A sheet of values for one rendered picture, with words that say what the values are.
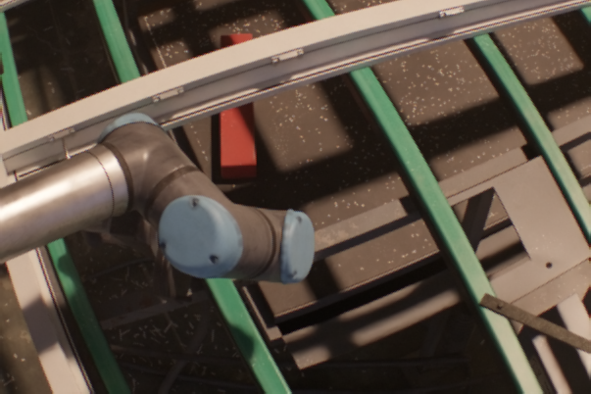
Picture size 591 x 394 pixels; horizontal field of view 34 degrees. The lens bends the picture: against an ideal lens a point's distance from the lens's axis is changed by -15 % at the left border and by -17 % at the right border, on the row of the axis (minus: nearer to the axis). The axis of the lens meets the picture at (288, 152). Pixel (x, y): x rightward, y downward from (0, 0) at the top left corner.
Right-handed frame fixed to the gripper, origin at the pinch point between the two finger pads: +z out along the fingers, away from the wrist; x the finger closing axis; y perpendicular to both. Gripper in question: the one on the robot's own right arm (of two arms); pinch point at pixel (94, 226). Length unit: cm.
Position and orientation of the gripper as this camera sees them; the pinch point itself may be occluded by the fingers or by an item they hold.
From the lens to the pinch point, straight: 153.9
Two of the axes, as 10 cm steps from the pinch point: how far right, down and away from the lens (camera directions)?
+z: -8.8, -0.2, 4.7
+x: -4.4, -3.6, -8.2
